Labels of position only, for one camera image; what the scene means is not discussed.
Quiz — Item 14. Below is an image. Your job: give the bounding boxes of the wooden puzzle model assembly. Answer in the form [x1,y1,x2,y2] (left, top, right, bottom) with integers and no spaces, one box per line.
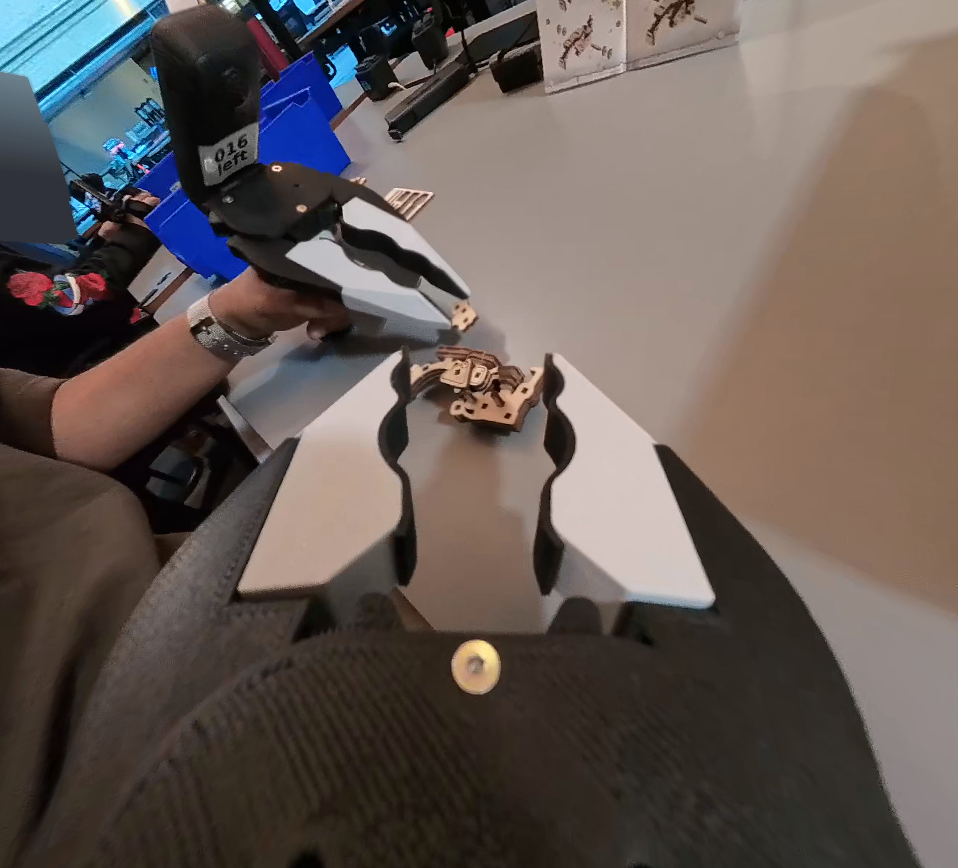
[408,346,546,431]

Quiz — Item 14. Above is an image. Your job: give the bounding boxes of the black power adapter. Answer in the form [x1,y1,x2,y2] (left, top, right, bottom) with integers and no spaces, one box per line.
[490,43,545,95]

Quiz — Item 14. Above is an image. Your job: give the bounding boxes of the black cylindrical device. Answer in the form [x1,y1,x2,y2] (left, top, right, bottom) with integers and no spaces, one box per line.
[355,56,399,102]
[412,21,452,70]

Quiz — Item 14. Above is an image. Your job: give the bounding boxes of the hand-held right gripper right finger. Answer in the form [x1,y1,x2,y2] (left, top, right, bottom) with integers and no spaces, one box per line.
[533,353,717,611]

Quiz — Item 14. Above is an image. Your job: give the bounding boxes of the blue storage bin stack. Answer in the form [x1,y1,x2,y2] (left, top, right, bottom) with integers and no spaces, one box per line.
[144,51,353,283]

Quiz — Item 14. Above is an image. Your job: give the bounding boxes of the black power strip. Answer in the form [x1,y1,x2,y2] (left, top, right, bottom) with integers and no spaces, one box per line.
[384,60,474,141]

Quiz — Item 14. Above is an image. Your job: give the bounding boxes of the laser-cut wooden sheet with cutouts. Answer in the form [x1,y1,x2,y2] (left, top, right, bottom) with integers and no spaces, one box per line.
[383,187,435,219]

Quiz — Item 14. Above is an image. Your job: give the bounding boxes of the person's brown shirt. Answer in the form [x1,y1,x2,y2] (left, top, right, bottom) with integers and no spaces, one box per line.
[0,367,255,868]

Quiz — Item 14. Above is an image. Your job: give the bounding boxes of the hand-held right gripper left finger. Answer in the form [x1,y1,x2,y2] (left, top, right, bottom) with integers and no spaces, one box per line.
[236,348,419,601]

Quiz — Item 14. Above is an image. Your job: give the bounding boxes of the silver mesh bracelet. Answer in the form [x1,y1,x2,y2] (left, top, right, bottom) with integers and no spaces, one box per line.
[186,290,279,362]

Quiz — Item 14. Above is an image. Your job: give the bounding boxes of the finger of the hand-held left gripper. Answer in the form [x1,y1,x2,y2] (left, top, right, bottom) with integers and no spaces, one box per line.
[284,232,459,347]
[338,197,473,302]

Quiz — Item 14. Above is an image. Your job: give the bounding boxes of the person's left hand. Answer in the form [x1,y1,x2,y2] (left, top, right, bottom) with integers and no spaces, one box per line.
[212,271,354,344]

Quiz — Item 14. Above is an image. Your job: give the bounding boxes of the illustrated instruction sheet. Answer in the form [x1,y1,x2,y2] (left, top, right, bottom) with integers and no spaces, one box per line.
[524,0,753,96]

